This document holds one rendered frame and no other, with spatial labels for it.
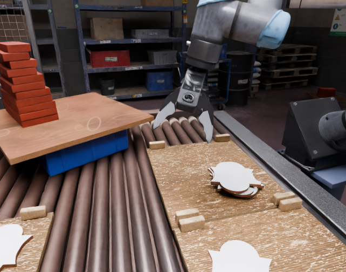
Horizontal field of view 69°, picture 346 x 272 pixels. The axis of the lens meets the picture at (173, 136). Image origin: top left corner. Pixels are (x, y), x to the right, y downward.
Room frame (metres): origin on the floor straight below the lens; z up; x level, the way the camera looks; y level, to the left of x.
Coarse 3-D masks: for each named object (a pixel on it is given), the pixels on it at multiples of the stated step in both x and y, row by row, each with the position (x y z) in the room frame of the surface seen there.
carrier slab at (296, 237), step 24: (240, 216) 0.48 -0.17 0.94; (264, 216) 0.48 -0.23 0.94; (288, 216) 0.48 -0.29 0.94; (312, 216) 0.48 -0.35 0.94; (192, 240) 0.41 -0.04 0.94; (216, 240) 0.41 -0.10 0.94; (240, 240) 0.41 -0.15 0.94; (264, 240) 0.41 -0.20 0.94; (288, 240) 0.41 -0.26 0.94; (312, 240) 0.41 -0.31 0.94; (336, 240) 0.41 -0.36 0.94; (192, 264) 0.35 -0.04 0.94; (288, 264) 0.35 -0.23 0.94; (312, 264) 0.35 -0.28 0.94; (336, 264) 0.35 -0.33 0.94
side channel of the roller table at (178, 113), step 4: (148, 112) 1.22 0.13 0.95; (152, 112) 1.22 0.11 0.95; (156, 112) 1.22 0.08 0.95; (176, 112) 1.24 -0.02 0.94; (180, 112) 1.24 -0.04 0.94; (184, 112) 1.25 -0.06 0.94; (188, 112) 1.25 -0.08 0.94; (196, 112) 1.26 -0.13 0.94; (200, 112) 1.27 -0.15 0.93; (156, 116) 1.22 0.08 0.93; (168, 116) 1.23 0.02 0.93; (172, 116) 1.24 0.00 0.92; (176, 116) 1.24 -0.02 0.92; (180, 116) 1.24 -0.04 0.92; (184, 116) 1.25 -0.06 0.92; (188, 116) 1.25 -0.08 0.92; (196, 116) 1.27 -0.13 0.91; (168, 120) 1.23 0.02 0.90
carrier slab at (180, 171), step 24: (192, 144) 0.88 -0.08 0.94; (216, 144) 0.88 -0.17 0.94; (168, 168) 0.71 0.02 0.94; (192, 168) 0.71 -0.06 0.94; (168, 192) 0.58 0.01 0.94; (192, 192) 0.58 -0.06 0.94; (216, 192) 0.58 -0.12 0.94; (264, 192) 0.58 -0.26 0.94; (168, 216) 0.49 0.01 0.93; (216, 216) 0.48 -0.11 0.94
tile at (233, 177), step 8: (216, 168) 0.64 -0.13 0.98; (224, 168) 0.64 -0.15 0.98; (232, 168) 0.64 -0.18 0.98; (240, 168) 0.64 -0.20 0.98; (216, 176) 0.60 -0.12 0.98; (224, 176) 0.60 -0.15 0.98; (232, 176) 0.60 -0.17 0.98; (240, 176) 0.60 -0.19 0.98; (248, 176) 0.60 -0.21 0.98; (224, 184) 0.56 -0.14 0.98; (232, 184) 0.56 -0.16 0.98; (240, 184) 0.56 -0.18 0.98; (248, 184) 0.56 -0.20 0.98; (256, 184) 0.56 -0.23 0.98; (232, 192) 0.53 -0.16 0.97; (240, 192) 0.53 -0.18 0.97
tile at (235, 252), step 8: (232, 240) 0.40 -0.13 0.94; (224, 248) 0.38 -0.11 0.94; (232, 248) 0.38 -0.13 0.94; (240, 248) 0.38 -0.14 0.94; (248, 248) 0.38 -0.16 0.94; (216, 256) 0.36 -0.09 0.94; (224, 256) 0.36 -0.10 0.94; (232, 256) 0.36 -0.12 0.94; (240, 256) 0.36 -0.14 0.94; (248, 256) 0.36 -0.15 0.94; (256, 256) 0.36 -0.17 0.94; (216, 264) 0.34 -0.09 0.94; (224, 264) 0.34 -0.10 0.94; (232, 264) 0.34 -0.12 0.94; (240, 264) 0.34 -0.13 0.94; (248, 264) 0.34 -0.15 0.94; (256, 264) 0.34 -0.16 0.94; (264, 264) 0.34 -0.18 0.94
